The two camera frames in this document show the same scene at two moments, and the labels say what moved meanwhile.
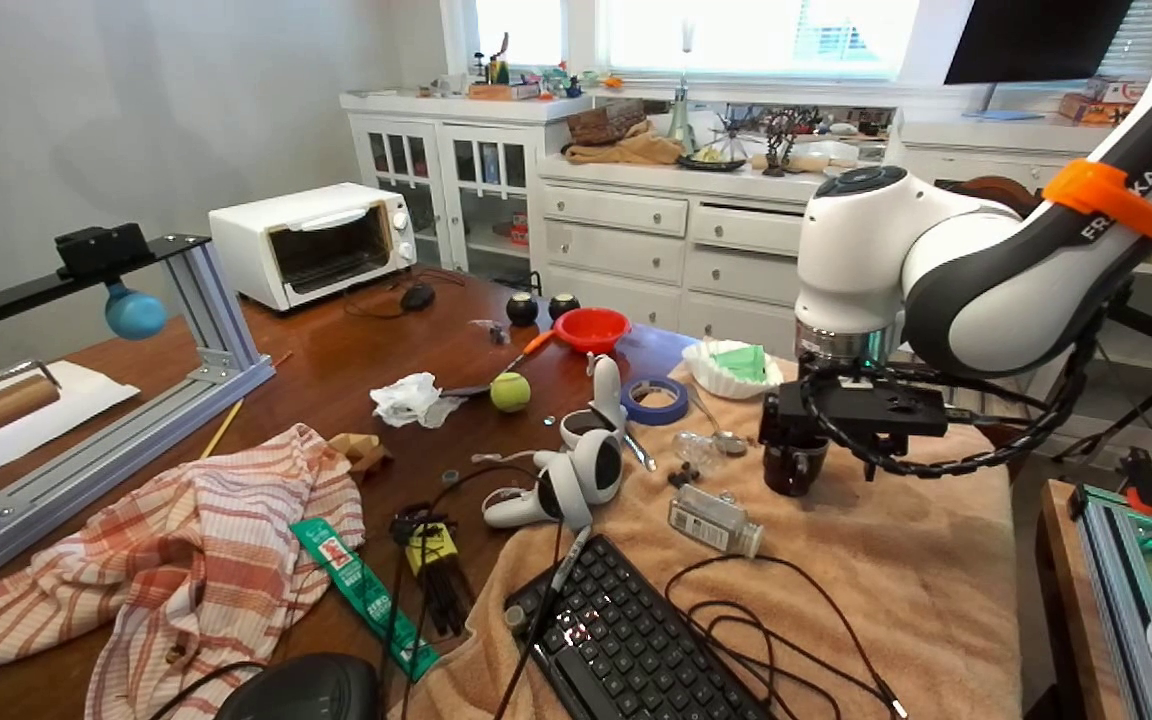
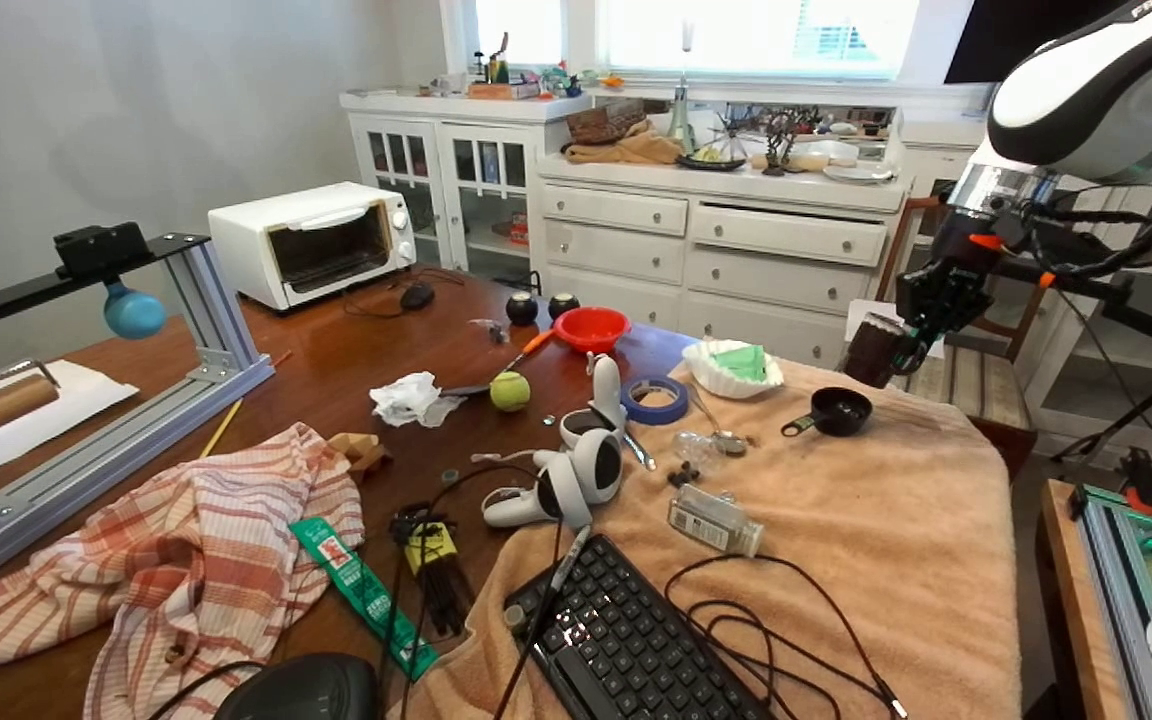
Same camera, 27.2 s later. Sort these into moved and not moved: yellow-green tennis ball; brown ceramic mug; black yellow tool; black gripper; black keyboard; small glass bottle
Moved: brown ceramic mug; black gripper
Not moved: black yellow tool; black keyboard; small glass bottle; yellow-green tennis ball
